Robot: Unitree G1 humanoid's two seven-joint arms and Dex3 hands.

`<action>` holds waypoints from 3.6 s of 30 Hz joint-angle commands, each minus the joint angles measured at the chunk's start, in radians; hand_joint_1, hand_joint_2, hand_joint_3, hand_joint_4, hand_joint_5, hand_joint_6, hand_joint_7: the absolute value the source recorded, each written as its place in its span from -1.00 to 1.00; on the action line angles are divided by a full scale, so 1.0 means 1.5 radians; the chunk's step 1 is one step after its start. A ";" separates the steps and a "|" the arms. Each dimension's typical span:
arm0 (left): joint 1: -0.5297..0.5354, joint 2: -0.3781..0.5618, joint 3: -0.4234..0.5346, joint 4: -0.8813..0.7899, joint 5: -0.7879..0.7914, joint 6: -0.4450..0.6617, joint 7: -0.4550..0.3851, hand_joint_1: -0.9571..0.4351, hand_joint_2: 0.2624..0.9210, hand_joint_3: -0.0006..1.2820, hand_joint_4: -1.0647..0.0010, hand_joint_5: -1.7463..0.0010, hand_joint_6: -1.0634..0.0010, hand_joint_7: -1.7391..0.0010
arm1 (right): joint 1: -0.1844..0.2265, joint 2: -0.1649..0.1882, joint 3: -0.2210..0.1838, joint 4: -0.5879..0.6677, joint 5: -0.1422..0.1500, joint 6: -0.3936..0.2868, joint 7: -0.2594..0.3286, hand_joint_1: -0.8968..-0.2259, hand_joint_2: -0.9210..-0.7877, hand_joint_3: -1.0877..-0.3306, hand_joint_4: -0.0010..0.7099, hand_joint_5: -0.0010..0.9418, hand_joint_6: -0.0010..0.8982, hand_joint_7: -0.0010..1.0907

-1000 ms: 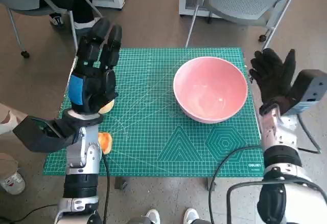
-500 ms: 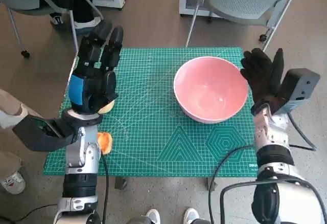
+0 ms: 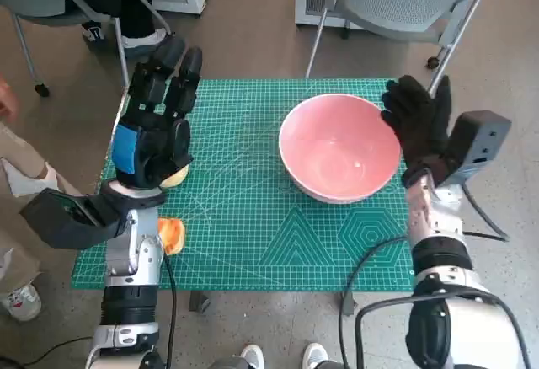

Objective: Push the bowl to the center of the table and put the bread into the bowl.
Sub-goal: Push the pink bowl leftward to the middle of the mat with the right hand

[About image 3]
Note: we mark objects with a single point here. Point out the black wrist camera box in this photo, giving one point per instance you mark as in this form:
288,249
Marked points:
480,137
54,217

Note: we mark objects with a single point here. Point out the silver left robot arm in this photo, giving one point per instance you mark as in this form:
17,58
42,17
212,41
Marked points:
135,251

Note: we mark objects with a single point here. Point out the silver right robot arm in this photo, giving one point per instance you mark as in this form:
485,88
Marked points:
433,217

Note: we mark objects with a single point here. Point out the round toy bread bun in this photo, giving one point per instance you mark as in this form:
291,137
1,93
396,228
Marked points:
177,177

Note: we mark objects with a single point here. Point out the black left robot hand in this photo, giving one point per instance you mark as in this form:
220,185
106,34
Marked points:
156,141

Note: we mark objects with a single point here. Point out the oblong braided toy bread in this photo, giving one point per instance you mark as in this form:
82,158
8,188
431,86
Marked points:
172,234

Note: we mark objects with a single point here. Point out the green cutting mat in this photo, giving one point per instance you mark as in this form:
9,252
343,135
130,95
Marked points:
244,175

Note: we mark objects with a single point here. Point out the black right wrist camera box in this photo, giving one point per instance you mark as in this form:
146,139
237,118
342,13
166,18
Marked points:
480,137

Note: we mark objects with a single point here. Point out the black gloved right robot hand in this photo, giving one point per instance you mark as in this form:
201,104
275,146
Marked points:
421,124

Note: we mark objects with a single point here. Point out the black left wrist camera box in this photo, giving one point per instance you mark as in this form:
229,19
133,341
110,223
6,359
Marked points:
54,217

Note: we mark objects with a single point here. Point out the pink bowl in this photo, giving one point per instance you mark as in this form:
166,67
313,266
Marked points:
337,154

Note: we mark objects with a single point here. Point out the white shoe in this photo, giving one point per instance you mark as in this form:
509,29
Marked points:
252,356
313,356

